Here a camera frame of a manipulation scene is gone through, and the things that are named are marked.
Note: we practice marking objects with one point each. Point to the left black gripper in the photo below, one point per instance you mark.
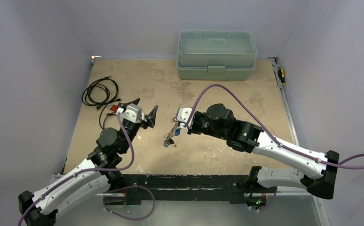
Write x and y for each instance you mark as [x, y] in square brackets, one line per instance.
[149, 117]

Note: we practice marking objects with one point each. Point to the keyring with keys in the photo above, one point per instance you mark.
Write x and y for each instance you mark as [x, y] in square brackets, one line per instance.
[175, 131]

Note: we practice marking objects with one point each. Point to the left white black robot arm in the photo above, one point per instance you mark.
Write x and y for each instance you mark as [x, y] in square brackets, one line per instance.
[96, 174]

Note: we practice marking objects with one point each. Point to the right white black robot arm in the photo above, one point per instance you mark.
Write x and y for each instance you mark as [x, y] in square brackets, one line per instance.
[314, 171]

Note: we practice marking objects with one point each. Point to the green plastic toolbox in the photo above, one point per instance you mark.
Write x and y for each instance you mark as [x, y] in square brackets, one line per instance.
[216, 55]

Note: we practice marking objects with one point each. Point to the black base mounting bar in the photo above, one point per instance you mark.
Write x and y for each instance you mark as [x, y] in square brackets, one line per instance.
[235, 189]

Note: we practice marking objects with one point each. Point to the yellow black screwdriver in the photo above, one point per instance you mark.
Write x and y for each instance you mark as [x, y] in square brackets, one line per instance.
[281, 75]

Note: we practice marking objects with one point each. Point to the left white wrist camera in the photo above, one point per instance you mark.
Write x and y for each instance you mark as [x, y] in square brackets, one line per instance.
[130, 112]

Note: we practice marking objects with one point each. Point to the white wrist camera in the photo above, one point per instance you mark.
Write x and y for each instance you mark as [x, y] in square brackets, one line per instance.
[130, 112]
[184, 118]

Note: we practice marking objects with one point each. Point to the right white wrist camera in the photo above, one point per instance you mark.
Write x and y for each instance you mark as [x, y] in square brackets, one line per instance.
[184, 118]

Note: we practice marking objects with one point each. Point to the red handled adjustable wrench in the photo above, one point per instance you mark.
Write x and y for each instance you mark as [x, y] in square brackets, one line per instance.
[115, 108]

